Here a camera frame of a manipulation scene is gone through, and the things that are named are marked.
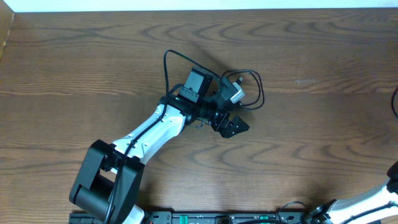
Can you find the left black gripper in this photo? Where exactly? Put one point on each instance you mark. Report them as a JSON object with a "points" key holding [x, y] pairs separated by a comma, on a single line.
{"points": [[222, 123]]}

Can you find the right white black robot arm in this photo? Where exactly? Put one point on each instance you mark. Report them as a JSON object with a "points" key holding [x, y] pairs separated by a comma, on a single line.
{"points": [[371, 206]]}

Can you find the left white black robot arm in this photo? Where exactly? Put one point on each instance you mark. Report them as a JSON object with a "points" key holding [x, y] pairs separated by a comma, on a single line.
{"points": [[107, 184]]}

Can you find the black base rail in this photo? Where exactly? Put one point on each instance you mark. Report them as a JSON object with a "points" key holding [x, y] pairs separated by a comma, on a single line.
{"points": [[215, 218]]}

